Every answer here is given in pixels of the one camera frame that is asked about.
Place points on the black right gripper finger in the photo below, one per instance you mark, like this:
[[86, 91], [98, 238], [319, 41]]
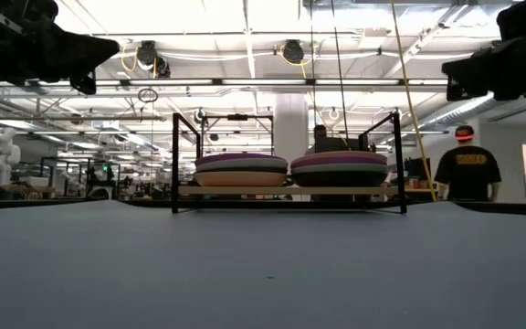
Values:
[[473, 66], [473, 86]]

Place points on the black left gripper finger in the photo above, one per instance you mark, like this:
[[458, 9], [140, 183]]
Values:
[[89, 59], [85, 43]]

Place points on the purple round plate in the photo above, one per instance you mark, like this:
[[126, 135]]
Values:
[[240, 158], [338, 162]]

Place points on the mint green round plate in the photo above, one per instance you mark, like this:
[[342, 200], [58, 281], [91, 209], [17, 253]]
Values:
[[338, 168]]

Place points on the dark green round plate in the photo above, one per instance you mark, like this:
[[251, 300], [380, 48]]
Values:
[[208, 170]]

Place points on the white round plate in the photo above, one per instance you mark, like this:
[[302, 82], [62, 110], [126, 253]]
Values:
[[240, 165]]

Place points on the pink round plate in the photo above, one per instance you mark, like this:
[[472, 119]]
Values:
[[240, 179]]

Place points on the person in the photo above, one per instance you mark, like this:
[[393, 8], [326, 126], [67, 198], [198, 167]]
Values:
[[467, 169], [320, 132]]

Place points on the white humanoid robot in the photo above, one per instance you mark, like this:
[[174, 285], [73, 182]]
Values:
[[0, 155]]

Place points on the black robot workstation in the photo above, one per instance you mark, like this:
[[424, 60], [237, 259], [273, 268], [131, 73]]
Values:
[[98, 178]]

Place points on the white column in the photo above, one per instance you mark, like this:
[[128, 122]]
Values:
[[291, 123]]

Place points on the blue table mat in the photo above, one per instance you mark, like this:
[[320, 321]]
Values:
[[263, 274]]

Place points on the black metal table frame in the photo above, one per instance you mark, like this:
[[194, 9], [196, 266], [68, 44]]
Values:
[[62, 204]]

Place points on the black metal station frame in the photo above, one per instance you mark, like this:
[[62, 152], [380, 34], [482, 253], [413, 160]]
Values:
[[238, 117]]

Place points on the wooden shelf with black frame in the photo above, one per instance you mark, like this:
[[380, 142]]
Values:
[[245, 190]]

